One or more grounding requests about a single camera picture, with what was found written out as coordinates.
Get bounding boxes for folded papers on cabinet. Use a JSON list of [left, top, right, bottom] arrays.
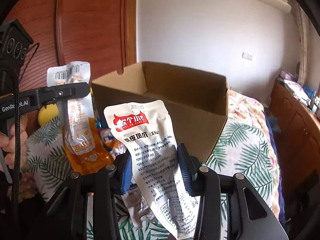
[[277, 70, 311, 107]]

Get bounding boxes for brown cardboard box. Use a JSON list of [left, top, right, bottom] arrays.
[[91, 61, 228, 163]]

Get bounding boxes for floral quilt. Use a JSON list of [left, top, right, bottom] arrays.
[[227, 89, 265, 128]]

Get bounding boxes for white orange snack packet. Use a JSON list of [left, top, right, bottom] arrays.
[[47, 61, 113, 175]]

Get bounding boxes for yellow Pikachu plush toy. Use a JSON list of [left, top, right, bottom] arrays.
[[38, 103, 59, 126]]

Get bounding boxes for wooden wardrobe door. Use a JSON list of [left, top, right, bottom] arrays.
[[1, 0, 137, 91]]

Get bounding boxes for blue foil snack packet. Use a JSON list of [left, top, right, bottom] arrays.
[[95, 118, 107, 129]]

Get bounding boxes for white red-label snack packet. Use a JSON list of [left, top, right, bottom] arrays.
[[104, 100, 200, 239]]

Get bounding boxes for white snack packet under gripper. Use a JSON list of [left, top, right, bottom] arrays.
[[121, 183, 156, 229]]

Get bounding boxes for person's left hand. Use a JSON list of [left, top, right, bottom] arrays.
[[1, 115, 28, 169]]

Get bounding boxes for wooden low cabinet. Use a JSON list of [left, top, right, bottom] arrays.
[[269, 80, 319, 198]]

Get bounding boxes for palm leaf print bedsheet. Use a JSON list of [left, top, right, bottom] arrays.
[[24, 122, 282, 240]]

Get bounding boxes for white wall switch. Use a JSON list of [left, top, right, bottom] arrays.
[[242, 52, 252, 61]]

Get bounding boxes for patterned window curtain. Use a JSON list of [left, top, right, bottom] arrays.
[[292, 1, 310, 86]]

